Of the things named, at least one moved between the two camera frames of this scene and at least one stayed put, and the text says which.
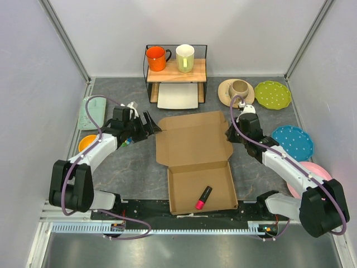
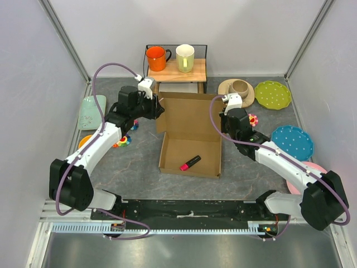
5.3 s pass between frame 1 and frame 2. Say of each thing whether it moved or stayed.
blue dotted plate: stayed
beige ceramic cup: stayed
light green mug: stayed
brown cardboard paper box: moved
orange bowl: stayed
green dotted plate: stayed
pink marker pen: moved
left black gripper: moved
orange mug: stayed
